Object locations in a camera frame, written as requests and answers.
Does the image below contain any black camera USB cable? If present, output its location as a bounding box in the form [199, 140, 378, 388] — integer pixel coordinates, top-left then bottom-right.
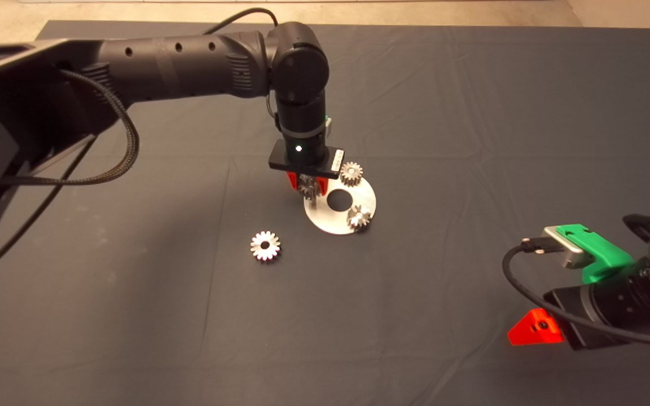
[501, 237, 650, 351]

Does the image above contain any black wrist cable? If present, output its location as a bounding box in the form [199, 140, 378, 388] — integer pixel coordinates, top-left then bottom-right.
[203, 7, 279, 36]

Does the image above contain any large steel gear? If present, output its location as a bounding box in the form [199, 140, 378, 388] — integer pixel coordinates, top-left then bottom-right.
[250, 231, 282, 262]

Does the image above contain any small steel gear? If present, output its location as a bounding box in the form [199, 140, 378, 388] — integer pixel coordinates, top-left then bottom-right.
[298, 175, 320, 201]
[347, 205, 373, 232]
[340, 162, 364, 187]

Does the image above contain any black braided cable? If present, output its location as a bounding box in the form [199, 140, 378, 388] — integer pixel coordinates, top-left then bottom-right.
[0, 69, 140, 198]

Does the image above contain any round metal plate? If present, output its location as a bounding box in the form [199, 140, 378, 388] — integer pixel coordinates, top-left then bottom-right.
[304, 176, 377, 236]

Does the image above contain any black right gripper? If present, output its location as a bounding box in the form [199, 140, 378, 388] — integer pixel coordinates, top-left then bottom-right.
[507, 268, 650, 351]

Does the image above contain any dark grey table cloth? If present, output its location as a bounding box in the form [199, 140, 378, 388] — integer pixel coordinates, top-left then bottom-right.
[0, 21, 650, 406]

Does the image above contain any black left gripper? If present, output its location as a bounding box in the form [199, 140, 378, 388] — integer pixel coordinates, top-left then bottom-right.
[269, 135, 346, 198]

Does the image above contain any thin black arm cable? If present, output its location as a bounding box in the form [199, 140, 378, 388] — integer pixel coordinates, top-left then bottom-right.
[0, 135, 98, 289]

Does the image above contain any silver right camera box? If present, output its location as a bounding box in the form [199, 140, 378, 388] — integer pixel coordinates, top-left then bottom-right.
[543, 226, 588, 270]

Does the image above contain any green right camera mount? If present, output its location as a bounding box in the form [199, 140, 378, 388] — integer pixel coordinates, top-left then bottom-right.
[561, 224, 635, 285]

